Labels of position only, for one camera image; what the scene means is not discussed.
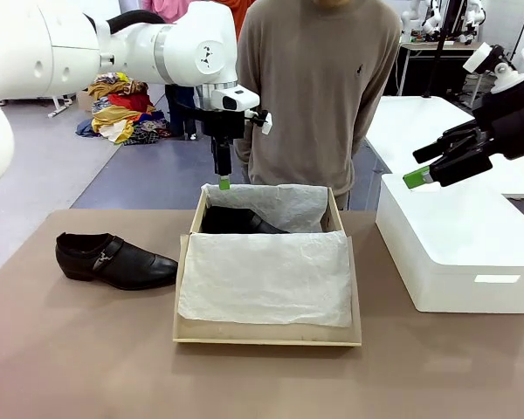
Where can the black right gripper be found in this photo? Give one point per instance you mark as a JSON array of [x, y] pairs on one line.
[[515, 122]]

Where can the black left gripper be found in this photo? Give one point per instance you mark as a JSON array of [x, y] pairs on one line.
[[222, 124]]

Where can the black leather buckle shoe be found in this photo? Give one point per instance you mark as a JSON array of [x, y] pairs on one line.
[[231, 220], [113, 266]]

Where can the white tissue wrapping paper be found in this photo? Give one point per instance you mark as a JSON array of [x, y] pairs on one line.
[[266, 279]]

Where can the brown cardboard shoe box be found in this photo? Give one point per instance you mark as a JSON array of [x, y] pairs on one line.
[[188, 336]]

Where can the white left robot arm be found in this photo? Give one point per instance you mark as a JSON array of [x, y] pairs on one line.
[[70, 48]]

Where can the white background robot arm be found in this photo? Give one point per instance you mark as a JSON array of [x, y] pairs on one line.
[[471, 19], [412, 19]]

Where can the small cardboard floor box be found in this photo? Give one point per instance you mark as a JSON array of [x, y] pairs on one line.
[[85, 102]]

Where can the person in pink hoodie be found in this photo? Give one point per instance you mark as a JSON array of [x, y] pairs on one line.
[[181, 118]]

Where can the white plastic storage bin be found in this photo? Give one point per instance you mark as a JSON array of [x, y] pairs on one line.
[[454, 249]]

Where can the black tripod pole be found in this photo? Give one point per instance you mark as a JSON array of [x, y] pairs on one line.
[[439, 57]]

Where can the colourful pile of clothes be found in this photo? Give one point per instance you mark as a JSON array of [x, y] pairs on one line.
[[122, 113]]

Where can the wooden top background table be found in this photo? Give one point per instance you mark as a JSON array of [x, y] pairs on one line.
[[436, 46]]

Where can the person in beige sweater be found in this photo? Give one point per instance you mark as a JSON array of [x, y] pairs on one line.
[[314, 87]]

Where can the person in orange hoodie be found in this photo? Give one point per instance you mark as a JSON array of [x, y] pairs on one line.
[[240, 6]]

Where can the grey background desk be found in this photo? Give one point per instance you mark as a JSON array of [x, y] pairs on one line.
[[57, 107]]

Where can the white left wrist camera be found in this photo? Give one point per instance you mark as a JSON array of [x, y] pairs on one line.
[[264, 122]]

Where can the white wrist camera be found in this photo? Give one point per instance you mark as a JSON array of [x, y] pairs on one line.
[[264, 122], [484, 61]]

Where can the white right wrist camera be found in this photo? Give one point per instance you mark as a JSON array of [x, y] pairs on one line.
[[484, 61]]

